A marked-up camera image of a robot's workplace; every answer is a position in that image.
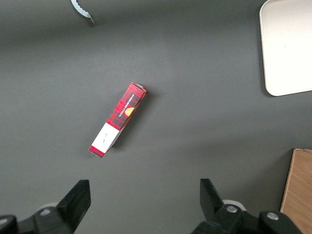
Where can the beige plastic tray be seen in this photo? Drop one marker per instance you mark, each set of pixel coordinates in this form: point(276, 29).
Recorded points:
point(287, 48)

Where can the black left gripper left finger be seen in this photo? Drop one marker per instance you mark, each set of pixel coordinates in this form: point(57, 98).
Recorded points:
point(70, 207)

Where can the wooden two-drawer cabinet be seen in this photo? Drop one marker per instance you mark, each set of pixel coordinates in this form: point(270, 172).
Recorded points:
point(298, 195)

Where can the white serrated plastic strip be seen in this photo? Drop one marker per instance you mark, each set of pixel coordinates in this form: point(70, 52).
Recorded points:
point(81, 11)

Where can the red plaid shortbread box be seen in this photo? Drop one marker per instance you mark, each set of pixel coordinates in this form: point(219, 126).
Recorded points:
point(122, 114)

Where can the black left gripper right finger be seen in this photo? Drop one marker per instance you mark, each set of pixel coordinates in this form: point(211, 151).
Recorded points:
point(212, 204)

